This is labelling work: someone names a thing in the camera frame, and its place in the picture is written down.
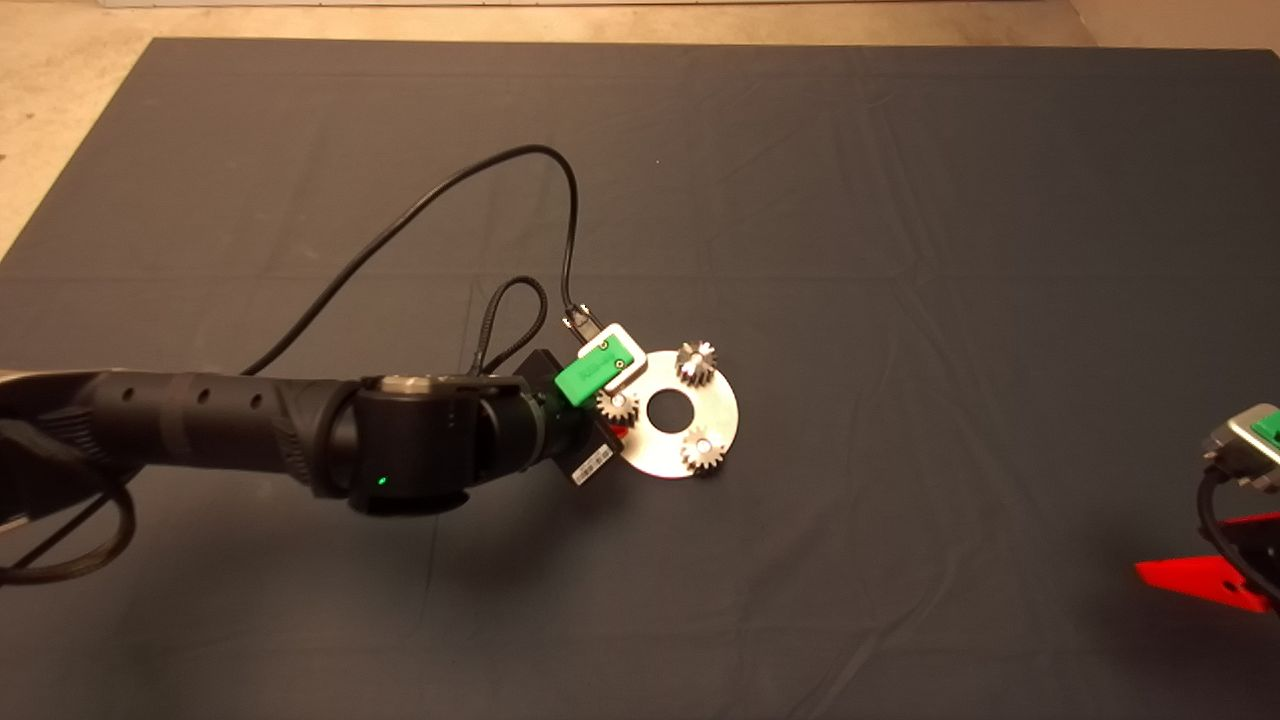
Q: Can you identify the round metal carrier plate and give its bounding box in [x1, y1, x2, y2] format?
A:
[608, 349, 741, 479]

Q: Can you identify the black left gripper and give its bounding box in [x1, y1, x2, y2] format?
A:
[515, 347, 631, 489]

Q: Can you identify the small silver camera box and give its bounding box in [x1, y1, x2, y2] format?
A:
[1202, 403, 1280, 493]
[574, 322, 650, 389]

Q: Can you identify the smooth black camera cable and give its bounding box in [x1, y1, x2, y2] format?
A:
[243, 144, 603, 377]
[1196, 458, 1280, 603]

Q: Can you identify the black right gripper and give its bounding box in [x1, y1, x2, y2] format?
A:
[1134, 511, 1280, 614]

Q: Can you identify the dark grey table cloth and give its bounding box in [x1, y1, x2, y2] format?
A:
[0, 37, 1280, 720]

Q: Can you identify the black braided cable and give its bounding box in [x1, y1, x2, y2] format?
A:
[0, 478, 137, 587]
[468, 276, 550, 379]

